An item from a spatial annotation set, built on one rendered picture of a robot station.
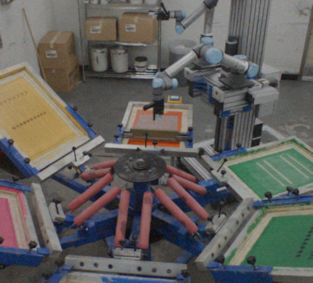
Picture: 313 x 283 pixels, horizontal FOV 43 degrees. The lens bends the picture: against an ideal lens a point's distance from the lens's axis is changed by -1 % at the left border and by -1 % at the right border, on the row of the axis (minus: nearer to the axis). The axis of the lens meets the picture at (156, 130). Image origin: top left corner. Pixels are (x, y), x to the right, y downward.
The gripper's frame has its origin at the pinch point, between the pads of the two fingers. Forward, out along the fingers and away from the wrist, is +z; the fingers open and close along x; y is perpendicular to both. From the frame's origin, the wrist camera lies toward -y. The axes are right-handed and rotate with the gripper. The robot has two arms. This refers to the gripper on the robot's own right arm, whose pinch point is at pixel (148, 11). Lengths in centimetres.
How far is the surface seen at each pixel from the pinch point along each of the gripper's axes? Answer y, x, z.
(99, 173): 61, -178, 34
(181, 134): 75, -103, -24
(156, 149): 71, -134, -2
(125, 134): 75, -102, 20
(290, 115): 161, 117, -204
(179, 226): 81, -205, -12
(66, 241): 91, -203, 52
